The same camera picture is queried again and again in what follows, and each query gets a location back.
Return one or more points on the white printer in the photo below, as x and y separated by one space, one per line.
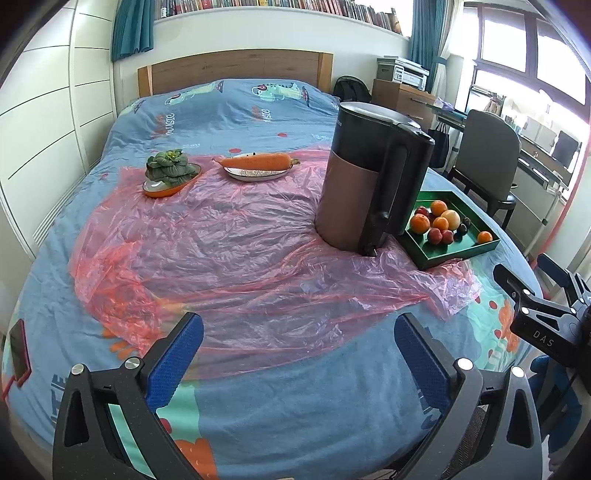
402 70

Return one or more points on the green metal tray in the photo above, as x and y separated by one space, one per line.
425 255

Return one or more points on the green bok choy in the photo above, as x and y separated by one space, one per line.
170 166

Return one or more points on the small mandarin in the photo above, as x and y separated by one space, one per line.
484 237

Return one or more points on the wooden headboard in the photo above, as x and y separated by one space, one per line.
312 67

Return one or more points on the orange oval dish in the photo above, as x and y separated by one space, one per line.
160 189

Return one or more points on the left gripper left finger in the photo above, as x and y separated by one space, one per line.
86 443

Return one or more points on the white wardrobe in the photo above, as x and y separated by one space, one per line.
57 108

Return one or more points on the dark blue tote bag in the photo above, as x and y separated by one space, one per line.
440 134

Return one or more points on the red cased phone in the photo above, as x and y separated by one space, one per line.
16 365

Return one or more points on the carrot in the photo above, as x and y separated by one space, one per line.
261 161

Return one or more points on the row of books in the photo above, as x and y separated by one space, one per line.
396 16

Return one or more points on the yellow pear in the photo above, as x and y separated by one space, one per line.
453 218

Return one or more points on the left teal curtain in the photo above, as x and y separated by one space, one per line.
133 29

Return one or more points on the grey office chair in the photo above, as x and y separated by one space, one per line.
487 162

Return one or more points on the large front mandarin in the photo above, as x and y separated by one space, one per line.
420 224

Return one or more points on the right white blue gloved hand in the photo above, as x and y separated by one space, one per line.
563 407

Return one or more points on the dark plum front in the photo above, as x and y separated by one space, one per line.
460 232

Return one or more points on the black copper electric kettle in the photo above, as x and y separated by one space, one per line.
377 164

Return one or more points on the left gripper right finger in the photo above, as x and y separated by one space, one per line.
488 426

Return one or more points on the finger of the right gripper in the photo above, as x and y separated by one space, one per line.
512 281
565 279

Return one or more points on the teal curtain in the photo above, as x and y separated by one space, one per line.
133 29
431 19

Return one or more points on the black backpack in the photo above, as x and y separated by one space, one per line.
351 89

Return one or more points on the desk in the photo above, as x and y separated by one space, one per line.
550 181

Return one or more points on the wooden drawer cabinet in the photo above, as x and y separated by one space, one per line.
405 99

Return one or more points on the pink plastic sheet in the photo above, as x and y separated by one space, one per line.
245 257

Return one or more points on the right teal curtain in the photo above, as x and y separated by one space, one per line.
431 19

